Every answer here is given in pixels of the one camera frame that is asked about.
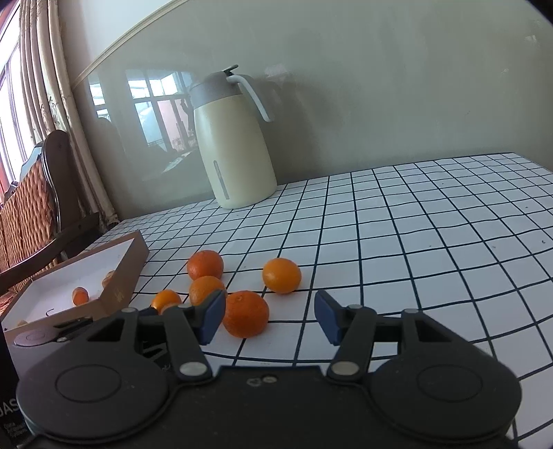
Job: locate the brown cardboard box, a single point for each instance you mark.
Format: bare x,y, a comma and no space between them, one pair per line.
86,267

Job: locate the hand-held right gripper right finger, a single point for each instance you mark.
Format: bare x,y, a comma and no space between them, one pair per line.
327,317

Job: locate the white black-grid tablecloth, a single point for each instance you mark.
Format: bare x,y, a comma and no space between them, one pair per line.
410,241

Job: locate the red-framed window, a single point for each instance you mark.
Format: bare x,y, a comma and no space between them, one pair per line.
11,108

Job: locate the wooden sofa with woven cushion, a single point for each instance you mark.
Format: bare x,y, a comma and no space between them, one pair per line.
30,216

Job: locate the large deep orange tangerine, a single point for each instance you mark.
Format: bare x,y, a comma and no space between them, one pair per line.
245,314

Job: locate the cream and grey thermos jug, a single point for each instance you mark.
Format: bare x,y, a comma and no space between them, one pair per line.
233,151

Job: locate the small yellowish orange tangerine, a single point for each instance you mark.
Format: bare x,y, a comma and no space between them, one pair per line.
166,299

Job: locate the orange carrot piece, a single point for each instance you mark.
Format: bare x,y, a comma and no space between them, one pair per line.
108,279
80,295

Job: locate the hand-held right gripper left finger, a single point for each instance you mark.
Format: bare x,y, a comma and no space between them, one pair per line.
214,317

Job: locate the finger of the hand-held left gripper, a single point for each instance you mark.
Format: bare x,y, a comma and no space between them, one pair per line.
153,352
71,330

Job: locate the beige embroidered curtain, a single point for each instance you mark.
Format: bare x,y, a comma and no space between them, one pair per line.
65,108

